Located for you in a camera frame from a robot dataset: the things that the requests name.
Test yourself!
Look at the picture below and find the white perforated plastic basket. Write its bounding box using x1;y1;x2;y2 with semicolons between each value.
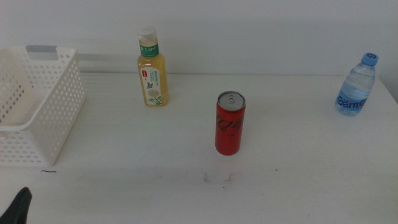
0;45;86;167

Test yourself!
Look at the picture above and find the yellow tea bottle white cap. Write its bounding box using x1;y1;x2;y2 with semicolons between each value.
137;26;170;108

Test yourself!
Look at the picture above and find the red cola can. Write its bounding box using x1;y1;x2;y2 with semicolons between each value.
215;90;246;156

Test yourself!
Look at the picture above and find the clear water bottle blue cap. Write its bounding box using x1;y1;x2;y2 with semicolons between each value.
335;52;379;117

